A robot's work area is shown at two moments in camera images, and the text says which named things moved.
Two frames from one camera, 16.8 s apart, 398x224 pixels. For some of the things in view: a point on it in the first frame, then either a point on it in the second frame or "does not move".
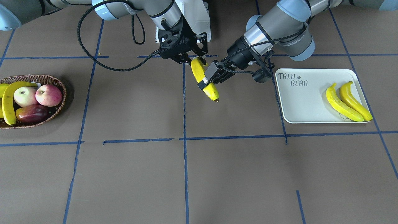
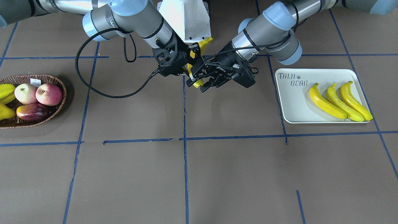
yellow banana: [198, 68] → [318, 100]
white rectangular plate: [303, 93] does not move
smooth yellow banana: [346, 93] does not move
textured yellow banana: [341, 108] does not move
